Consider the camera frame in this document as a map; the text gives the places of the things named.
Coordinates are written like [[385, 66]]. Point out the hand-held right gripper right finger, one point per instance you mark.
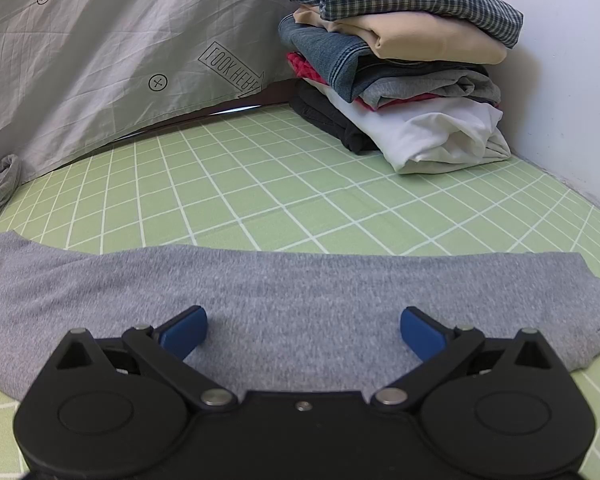
[[422, 332]]

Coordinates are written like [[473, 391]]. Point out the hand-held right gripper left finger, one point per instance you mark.
[[182, 332]]

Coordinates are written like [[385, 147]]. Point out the grey zip hoodie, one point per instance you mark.
[[305, 290]]

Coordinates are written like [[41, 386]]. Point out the green grid mat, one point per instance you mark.
[[330, 200]]

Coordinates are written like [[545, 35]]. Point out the white folded garment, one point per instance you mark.
[[430, 130]]

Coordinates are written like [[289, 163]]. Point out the black folded garment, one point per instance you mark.
[[325, 115]]

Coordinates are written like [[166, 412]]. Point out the grey folded garment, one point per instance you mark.
[[455, 82]]

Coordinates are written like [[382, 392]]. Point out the grey carrot print sheet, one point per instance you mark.
[[105, 60]]

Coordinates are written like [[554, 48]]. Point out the beige folded garment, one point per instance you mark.
[[420, 40]]

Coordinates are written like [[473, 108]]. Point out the blue denim garment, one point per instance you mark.
[[325, 50]]

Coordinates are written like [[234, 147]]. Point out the dark frame edge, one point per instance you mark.
[[275, 92]]

